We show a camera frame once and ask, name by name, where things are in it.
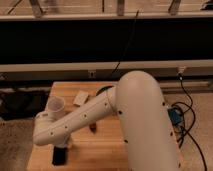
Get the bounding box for black phone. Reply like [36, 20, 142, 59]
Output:
[52, 147, 67, 166]

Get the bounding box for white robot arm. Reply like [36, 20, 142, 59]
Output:
[33, 71, 182, 171]

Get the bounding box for dark red oblong object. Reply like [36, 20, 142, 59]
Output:
[89, 123, 97, 133]

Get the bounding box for translucent plastic cup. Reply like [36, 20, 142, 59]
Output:
[46, 96, 65, 119]

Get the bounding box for green round bowl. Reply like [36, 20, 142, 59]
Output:
[96, 85, 114, 96]

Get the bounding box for blue floor box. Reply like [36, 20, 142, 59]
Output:
[168, 108, 182, 125]

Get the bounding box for white wall outlet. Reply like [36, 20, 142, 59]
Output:
[88, 70, 96, 79]

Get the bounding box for black floor cables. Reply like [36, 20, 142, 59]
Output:
[169, 72, 208, 171]

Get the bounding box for black hanging cable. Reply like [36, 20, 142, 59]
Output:
[109, 9, 140, 77]

